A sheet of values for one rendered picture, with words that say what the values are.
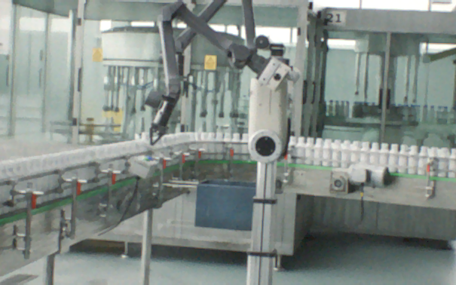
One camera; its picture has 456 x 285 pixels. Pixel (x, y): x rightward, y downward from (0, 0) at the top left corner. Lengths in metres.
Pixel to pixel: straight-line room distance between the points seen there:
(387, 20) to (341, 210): 1.90
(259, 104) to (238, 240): 3.56
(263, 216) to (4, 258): 1.75
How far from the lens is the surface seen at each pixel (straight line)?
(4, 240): 3.16
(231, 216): 5.01
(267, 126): 4.54
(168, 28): 4.42
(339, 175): 5.90
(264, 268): 4.64
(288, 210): 7.90
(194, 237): 8.05
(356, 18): 9.73
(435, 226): 9.80
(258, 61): 4.38
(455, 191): 5.81
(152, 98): 4.26
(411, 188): 5.88
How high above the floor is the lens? 1.44
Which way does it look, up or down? 3 degrees down
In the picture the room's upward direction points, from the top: 3 degrees clockwise
